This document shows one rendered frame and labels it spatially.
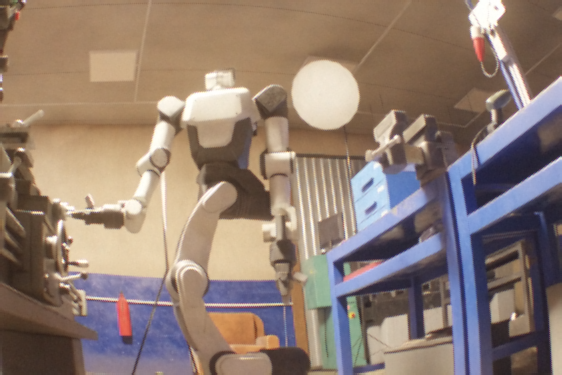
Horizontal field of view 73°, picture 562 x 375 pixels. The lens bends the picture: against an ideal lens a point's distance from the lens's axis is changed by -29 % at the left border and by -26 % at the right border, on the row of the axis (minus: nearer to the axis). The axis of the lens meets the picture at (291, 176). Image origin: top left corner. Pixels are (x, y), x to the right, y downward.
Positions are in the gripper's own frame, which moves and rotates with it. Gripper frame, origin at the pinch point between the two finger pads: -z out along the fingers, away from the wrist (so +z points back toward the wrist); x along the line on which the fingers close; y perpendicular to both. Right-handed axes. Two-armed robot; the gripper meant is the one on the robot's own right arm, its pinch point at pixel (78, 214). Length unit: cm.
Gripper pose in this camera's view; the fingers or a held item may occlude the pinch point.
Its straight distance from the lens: 174.1
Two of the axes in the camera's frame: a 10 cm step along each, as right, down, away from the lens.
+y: -0.4, 10.0, 0.6
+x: 3.2, 0.7, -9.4
